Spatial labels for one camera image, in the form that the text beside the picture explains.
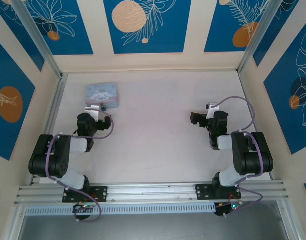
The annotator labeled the lilac cartoon dog tin box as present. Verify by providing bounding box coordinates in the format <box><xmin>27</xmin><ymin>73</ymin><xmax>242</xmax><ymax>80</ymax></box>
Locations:
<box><xmin>84</xmin><ymin>81</ymin><xmax>120</xmax><ymax>111</ymax></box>

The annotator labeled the black controller board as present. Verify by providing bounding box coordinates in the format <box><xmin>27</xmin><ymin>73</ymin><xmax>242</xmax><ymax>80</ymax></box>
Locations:
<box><xmin>214</xmin><ymin>201</ymin><xmax>243</xmax><ymax>216</ymax></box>
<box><xmin>72</xmin><ymin>202</ymin><xmax>96</xmax><ymax>214</ymax></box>

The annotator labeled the grey metal panel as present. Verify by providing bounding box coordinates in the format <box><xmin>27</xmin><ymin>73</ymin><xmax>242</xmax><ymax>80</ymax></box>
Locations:
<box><xmin>17</xmin><ymin>201</ymin><xmax>290</xmax><ymax>240</ymax></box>

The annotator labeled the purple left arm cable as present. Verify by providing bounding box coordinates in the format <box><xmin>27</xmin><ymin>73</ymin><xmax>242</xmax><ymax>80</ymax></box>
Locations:
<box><xmin>45</xmin><ymin>109</ymin><xmax>115</xmax><ymax>223</ymax></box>

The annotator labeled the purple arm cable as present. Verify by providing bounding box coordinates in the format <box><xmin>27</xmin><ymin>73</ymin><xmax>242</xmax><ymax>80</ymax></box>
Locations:
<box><xmin>45</xmin><ymin>109</ymin><xmax>115</xmax><ymax>223</ymax></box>
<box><xmin>211</xmin><ymin>96</ymin><xmax>266</xmax><ymax>218</ymax></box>

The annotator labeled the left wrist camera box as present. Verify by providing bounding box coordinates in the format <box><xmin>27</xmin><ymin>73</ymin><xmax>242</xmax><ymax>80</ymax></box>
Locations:
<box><xmin>84</xmin><ymin>104</ymin><xmax>101</xmax><ymax>123</ymax></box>

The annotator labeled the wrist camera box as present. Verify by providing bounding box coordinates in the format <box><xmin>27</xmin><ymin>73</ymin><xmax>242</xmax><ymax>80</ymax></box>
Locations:
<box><xmin>206</xmin><ymin>101</ymin><xmax>220</xmax><ymax>119</ymax></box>
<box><xmin>84</xmin><ymin>104</ymin><xmax>101</xmax><ymax>123</ymax></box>

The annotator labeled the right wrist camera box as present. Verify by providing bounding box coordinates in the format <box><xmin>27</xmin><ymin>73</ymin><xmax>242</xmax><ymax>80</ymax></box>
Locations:
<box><xmin>206</xmin><ymin>101</ymin><xmax>220</xmax><ymax>119</ymax></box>

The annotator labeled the aluminium side rail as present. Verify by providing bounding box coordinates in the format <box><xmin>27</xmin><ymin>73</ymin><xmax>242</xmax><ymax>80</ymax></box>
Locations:
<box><xmin>29</xmin><ymin>73</ymin><xmax>69</xmax><ymax>186</ymax></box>

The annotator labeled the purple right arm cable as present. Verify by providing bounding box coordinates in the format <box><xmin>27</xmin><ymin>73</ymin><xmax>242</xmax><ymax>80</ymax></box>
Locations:
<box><xmin>211</xmin><ymin>96</ymin><xmax>266</xmax><ymax>218</ymax></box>

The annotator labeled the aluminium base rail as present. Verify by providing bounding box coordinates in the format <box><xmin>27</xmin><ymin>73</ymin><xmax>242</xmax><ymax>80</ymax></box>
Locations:
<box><xmin>14</xmin><ymin>180</ymin><xmax>290</xmax><ymax>206</ymax></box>

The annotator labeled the grey slotted cable duct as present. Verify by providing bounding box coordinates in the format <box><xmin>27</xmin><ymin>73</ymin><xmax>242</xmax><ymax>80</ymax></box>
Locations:
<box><xmin>24</xmin><ymin>202</ymin><xmax>217</xmax><ymax>216</ymax></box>

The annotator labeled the aluminium upright frame post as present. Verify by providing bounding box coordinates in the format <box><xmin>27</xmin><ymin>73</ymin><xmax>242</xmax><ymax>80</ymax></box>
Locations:
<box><xmin>237</xmin><ymin>0</ymin><xmax>283</xmax><ymax>76</ymax></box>
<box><xmin>11</xmin><ymin>0</ymin><xmax>63</xmax><ymax>80</ymax></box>

